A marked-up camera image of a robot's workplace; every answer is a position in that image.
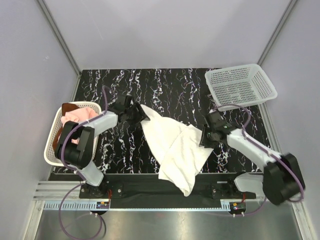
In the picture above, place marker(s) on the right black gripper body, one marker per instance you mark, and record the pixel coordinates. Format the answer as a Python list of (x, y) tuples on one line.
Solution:
[(209, 131)]

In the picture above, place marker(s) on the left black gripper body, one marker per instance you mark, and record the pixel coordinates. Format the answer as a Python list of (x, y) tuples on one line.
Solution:
[(131, 113)]

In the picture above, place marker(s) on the white towel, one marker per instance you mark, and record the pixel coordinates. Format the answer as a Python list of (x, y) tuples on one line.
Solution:
[(176, 147)]

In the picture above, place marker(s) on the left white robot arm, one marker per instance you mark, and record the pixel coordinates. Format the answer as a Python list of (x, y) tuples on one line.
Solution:
[(75, 146)]

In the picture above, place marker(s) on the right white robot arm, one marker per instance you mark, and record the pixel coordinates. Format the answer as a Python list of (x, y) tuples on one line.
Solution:
[(280, 179)]

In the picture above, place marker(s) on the white basket with towels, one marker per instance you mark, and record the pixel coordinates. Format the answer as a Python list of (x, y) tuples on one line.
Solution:
[(56, 129)]

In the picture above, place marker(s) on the pink towel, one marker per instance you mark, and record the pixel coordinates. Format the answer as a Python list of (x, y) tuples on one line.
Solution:
[(78, 115)]

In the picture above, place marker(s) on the black marble pattern mat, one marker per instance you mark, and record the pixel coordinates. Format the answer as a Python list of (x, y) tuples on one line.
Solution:
[(178, 93)]

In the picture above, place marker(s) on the empty white mesh basket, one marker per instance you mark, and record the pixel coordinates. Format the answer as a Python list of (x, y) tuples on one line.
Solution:
[(243, 85)]

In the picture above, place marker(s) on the brown towel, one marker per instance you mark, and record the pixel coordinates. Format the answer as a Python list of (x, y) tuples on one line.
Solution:
[(65, 108)]

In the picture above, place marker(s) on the right controller board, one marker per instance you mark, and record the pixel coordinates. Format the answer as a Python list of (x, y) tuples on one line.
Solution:
[(238, 206)]

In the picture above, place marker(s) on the controller board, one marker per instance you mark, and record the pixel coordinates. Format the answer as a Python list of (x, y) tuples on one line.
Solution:
[(103, 205), (238, 206)]

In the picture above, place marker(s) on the left controller board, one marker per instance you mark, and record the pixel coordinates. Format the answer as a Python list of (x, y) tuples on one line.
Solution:
[(103, 205)]

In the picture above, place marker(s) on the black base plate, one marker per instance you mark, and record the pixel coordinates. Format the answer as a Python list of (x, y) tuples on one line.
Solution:
[(119, 186)]

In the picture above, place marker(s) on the slotted cable duct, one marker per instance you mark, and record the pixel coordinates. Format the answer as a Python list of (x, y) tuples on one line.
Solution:
[(72, 206)]

